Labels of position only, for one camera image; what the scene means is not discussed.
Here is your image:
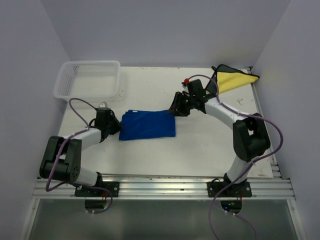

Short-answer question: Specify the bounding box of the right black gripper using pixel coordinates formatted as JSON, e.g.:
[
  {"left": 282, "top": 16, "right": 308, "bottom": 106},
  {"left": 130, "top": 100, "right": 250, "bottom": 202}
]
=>
[{"left": 167, "top": 91, "right": 196, "bottom": 117}]

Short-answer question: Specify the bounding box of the yellow and black towel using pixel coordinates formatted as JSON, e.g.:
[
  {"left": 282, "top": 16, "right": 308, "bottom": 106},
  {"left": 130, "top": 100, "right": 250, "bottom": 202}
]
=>
[{"left": 211, "top": 64, "right": 260, "bottom": 94}]

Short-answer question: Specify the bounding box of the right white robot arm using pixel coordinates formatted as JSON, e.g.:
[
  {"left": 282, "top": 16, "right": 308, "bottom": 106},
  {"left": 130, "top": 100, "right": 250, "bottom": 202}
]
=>
[{"left": 168, "top": 79, "right": 271, "bottom": 197}]

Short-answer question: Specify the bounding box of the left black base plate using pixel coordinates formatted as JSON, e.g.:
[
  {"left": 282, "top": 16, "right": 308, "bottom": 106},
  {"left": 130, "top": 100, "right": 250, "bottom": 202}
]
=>
[{"left": 74, "top": 181, "right": 120, "bottom": 198}]

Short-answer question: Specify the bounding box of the blue towel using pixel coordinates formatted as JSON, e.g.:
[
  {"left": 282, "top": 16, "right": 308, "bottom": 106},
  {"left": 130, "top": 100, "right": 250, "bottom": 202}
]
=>
[{"left": 118, "top": 109, "right": 176, "bottom": 141}]

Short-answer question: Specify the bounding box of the aluminium mounting rail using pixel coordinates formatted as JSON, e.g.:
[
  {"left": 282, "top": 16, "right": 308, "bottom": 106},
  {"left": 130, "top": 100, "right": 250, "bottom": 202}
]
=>
[{"left": 32, "top": 175, "right": 295, "bottom": 200}]

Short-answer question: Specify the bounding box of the white plastic basket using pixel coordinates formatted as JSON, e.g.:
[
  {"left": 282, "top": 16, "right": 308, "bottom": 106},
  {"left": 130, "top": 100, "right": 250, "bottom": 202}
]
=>
[{"left": 53, "top": 60, "right": 121, "bottom": 103}]

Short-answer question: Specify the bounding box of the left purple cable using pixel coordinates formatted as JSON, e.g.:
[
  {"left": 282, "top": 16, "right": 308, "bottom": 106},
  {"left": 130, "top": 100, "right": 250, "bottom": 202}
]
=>
[{"left": 44, "top": 97, "right": 113, "bottom": 215}]

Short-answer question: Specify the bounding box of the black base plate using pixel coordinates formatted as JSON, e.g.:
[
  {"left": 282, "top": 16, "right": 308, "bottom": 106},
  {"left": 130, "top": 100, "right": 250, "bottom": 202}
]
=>
[
  {"left": 74, "top": 181, "right": 120, "bottom": 198},
  {"left": 206, "top": 178, "right": 253, "bottom": 198}
]

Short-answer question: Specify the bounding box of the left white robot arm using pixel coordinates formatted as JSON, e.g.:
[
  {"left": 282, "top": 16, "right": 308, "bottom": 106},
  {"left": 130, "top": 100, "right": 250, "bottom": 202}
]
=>
[{"left": 39, "top": 107, "right": 123, "bottom": 197}]

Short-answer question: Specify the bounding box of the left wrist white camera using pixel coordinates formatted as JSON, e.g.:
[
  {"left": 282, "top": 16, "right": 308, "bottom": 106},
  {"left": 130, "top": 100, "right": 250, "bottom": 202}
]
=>
[{"left": 98, "top": 101, "right": 108, "bottom": 108}]

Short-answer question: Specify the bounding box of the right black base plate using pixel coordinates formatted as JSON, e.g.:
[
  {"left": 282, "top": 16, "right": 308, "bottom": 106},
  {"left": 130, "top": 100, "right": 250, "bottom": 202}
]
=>
[{"left": 206, "top": 178, "right": 253, "bottom": 198}]

